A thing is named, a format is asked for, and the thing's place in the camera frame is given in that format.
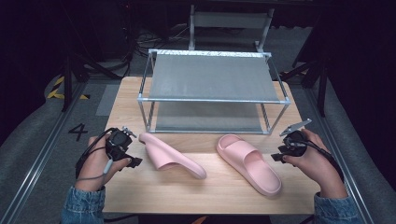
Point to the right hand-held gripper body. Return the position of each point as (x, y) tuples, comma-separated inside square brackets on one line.
[(294, 146)]

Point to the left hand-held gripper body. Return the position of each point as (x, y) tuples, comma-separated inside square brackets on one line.
[(118, 143)]

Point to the pink slipper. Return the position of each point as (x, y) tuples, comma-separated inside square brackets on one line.
[(249, 161), (168, 155)]

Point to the grey fabric metal shoe rack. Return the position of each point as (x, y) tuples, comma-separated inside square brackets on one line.
[(211, 77)]

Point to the person's left hand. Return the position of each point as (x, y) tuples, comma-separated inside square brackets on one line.
[(93, 165)]

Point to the person's right hand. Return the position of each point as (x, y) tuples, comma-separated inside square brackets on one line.
[(320, 168)]

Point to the black tripod stand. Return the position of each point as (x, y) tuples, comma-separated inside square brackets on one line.
[(320, 77), (67, 81)]

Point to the aluminium floor rail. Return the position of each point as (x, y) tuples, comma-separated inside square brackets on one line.
[(37, 161), (339, 161)]

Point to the grey metal chair frame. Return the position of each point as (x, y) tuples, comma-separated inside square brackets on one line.
[(230, 20)]

